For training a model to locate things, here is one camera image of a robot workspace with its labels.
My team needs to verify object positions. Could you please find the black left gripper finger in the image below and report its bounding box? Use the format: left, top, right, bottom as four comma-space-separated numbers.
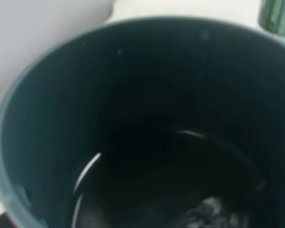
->
0, 213, 16, 228

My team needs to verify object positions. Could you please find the teal blue plastic cup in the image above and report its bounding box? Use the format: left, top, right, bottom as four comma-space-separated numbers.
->
0, 17, 285, 228

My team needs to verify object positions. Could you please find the clear bottle with green label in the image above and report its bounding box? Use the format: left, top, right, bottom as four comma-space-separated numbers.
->
258, 0, 285, 37

